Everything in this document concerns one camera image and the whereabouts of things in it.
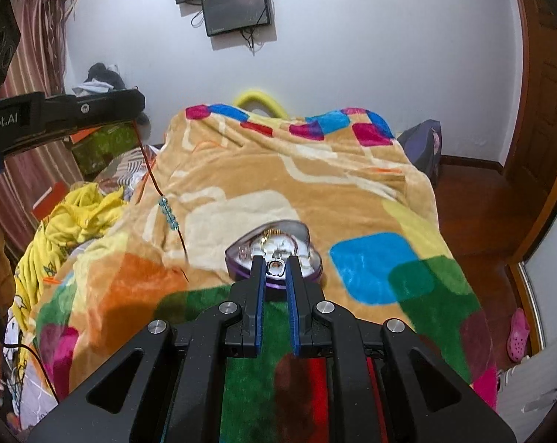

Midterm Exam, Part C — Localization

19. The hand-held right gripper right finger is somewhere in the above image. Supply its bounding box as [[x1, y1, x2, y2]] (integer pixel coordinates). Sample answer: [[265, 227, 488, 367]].
[[285, 255, 515, 443]]

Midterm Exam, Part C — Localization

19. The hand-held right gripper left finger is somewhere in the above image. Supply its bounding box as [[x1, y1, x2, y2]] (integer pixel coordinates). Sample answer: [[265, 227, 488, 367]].
[[29, 255, 267, 443]]

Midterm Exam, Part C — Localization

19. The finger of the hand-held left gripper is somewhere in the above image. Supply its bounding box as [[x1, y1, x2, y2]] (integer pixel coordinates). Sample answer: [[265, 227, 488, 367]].
[[27, 89, 146, 141]]

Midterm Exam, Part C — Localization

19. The purple heart-shaped tin box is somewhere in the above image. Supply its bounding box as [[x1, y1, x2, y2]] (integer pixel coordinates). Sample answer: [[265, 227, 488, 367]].
[[224, 220, 324, 289]]

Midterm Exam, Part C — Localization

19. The gold chain bracelet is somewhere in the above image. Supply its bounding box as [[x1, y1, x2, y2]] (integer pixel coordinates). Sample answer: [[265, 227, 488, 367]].
[[255, 228, 302, 259]]

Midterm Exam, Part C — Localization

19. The red string beaded bracelet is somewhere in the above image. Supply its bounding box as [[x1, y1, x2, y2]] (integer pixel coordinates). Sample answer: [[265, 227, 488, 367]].
[[133, 120, 189, 282]]

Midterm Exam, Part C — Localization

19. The pile of clothes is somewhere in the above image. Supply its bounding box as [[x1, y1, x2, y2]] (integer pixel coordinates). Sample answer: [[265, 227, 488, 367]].
[[73, 62, 127, 95]]

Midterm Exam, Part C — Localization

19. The green printed box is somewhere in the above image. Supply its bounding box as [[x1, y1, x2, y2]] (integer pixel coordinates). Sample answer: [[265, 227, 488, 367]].
[[71, 122, 143, 176]]

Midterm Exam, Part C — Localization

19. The striped quilt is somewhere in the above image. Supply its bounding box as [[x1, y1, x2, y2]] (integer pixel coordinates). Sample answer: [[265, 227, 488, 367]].
[[96, 145, 161, 201]]

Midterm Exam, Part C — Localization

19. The striped brown curtain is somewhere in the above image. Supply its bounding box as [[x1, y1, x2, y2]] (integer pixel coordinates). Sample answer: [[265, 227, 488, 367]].
[[0, 0, 85, 259]]

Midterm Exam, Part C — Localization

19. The red flat box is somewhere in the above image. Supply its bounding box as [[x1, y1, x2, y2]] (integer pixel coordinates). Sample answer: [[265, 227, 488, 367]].
[[31, 180, 69, 222]]

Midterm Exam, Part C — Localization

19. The yellow printed blanket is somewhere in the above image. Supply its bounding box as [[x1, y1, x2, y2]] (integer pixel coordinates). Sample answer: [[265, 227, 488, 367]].
[[13, 182, 127, 333]]

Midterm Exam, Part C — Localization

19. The colourful checked blanket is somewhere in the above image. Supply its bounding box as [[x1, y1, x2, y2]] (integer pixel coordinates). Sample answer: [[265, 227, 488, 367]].
[[34, 104, 498, 443]]

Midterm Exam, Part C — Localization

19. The yellow curved headboard tube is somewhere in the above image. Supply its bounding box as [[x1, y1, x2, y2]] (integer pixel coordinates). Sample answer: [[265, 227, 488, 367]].
[[233, 90, 288, 118]]

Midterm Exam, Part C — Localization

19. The small black monitor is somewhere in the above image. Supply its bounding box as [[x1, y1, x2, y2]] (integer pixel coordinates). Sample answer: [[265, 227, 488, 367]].
[[201, 0, 273, 38]]

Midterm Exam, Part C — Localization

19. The dark backpack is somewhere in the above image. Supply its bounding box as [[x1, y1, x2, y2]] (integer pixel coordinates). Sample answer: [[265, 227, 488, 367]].
[[396, 120, 443, 185]]

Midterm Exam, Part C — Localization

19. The pink clog shoe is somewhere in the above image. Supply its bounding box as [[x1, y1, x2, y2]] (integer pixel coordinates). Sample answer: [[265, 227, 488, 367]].
[[507, 308, 531, 363]]

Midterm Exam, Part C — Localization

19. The white shoe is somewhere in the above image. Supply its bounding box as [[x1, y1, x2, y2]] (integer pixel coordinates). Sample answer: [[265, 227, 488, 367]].
[[496, 362, 538, 395]]

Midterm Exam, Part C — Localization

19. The white printed sheet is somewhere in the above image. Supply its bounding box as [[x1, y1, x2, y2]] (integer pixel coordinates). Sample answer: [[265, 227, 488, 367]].
[[1, 305, 46, 430]]

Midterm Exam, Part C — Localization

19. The wooden room door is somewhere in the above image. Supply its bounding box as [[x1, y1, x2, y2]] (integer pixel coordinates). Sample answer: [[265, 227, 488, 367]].
[[502, 0, 557, 195]]

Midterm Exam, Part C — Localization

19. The black monitor cable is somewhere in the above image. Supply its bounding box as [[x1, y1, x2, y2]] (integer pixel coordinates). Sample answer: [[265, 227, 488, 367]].
[[240, 28, 266, 55]]

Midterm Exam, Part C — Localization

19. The thin black cable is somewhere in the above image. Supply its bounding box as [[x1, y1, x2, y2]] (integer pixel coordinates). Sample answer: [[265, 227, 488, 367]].
[[4, 341, 60, 402]]

